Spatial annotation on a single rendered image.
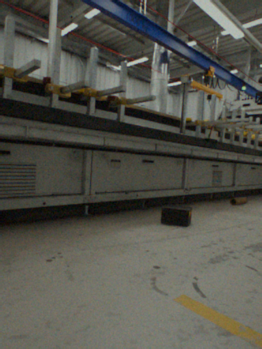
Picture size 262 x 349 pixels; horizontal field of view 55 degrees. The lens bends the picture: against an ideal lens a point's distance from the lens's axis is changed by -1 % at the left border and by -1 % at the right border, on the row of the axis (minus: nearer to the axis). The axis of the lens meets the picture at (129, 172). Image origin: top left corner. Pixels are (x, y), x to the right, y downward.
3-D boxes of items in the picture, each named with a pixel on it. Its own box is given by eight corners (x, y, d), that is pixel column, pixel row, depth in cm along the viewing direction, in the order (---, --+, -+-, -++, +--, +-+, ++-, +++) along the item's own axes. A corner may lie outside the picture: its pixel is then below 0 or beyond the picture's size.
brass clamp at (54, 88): (71, 97, 144) (71, 88, 143) (49, 91, 134) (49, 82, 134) (65, 98, 148) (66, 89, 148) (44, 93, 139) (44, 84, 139)
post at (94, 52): (93, 125, 158) (98, 48, 155) (89, 124, 155) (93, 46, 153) (90, 125, 160) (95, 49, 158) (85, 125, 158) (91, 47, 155)
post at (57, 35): (57, 115, 140) (62, 28, 138) (51, 114, 138) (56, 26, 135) (54, 116, 143) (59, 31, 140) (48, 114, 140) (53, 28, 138)
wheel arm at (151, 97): (155, 101, 159) (155, 95, 159) (151, 100, 157) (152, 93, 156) (112, 108, 190) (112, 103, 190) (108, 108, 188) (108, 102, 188)
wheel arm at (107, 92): (126, 93, 142) (127, 85, 141) (122, 91, 139) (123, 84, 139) (84, 102, 173) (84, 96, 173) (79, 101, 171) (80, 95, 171)
